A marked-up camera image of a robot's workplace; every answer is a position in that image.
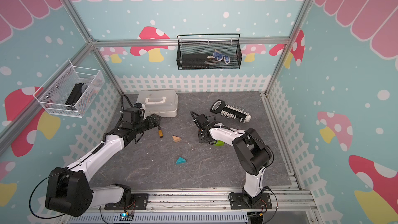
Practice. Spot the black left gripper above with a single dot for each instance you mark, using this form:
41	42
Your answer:
156	122

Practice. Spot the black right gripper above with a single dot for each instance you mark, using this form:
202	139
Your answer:
199	137

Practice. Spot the green cube block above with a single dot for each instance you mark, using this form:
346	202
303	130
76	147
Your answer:
219	143

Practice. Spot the natural wooden triangle block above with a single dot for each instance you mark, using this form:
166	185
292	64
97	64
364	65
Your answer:
176	139

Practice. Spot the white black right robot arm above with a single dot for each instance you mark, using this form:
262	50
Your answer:
253	155

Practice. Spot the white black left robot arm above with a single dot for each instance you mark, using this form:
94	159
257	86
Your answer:
68	189

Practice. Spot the teal triangle block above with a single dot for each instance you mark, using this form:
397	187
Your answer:
180	160

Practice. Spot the translucent white plastic toolbox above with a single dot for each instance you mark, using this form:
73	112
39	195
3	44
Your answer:
163	103

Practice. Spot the black box in white basket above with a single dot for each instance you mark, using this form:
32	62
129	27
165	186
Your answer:
74	96

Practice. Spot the blue white item in basket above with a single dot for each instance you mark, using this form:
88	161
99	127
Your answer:
217	57

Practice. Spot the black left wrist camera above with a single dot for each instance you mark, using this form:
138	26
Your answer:
133	115

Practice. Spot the white wire wall basket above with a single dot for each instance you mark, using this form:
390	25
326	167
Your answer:
53	94

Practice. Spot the black wire wall basket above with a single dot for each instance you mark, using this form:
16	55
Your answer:
193	50

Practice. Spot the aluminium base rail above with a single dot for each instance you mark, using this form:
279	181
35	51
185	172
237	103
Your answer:
277	205

